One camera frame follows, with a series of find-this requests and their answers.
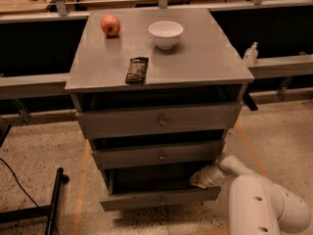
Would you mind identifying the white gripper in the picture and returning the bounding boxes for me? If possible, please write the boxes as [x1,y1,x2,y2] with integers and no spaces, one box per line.
[189,164,233,189]

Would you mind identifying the grey bottom drawer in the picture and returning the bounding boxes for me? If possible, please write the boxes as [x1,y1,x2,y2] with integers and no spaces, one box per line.
[101,162,221,212]

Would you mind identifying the grey drawer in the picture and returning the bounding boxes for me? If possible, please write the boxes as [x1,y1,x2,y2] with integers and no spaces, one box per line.
[101,162,221,212]
[92,140,224,169]
[77,102,242,139]

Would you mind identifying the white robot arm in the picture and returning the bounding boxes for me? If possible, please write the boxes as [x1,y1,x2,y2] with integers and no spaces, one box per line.
[189,153,311,235]

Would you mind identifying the grey middle drawer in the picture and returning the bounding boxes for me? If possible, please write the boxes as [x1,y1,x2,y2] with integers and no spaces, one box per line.
[92,140,224,169]

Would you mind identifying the grey top drawer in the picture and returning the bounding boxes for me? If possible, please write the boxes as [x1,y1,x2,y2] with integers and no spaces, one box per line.
[77,102,242,139]

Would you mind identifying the grey wooden drawer cabinet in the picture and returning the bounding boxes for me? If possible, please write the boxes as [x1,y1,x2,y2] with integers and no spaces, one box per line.
[64,7,254,194]

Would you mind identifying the clear sanitizer bottle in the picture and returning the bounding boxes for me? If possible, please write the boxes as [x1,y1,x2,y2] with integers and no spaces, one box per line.
[244,42,258,66]

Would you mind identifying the white bowl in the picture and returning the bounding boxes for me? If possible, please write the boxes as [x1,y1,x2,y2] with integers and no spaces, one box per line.
[149,21,184,50]

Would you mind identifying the black metal stand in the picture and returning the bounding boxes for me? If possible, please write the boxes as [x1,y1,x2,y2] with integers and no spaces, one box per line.
[0,167,69,235]

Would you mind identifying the red apple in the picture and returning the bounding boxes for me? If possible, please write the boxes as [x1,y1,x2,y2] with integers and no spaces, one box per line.
[101,15,120,37]

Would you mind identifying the grey metal railing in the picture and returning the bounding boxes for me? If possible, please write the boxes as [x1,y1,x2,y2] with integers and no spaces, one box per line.
[0,55,313,100]

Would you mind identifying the black cable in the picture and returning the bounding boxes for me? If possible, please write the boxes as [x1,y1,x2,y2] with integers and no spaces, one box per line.
[0,157,61,235]

